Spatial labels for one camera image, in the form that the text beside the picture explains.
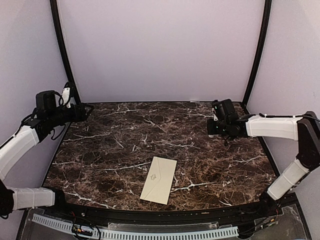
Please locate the cream paper envelope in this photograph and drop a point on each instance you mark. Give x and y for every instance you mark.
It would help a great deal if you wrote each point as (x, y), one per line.
(158, 183)

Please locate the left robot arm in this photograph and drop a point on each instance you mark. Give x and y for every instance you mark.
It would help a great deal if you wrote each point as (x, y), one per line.
(52, 110)

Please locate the black curved front rail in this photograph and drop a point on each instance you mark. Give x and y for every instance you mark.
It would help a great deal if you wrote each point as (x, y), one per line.
(239, 214)

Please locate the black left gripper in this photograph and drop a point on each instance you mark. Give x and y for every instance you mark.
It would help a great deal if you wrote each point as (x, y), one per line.
(83, 117)

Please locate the black frame post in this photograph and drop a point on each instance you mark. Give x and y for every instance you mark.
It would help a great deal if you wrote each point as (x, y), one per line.
(258, 53)
(62, 47)

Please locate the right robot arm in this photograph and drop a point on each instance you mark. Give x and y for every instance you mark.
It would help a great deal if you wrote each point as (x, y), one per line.
(304, 129)

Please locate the white slotted cable duct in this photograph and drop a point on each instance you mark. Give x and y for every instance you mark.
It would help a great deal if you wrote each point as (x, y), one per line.
(121, 231)

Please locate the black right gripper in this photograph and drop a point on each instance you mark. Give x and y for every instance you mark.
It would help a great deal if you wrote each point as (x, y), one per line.
(211, 130)

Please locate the right black frame post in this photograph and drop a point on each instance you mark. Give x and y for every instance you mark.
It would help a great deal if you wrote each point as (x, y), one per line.
(258, 53)

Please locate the left black frame post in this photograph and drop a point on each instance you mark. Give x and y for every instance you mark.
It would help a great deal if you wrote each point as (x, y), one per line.
(62, 47)

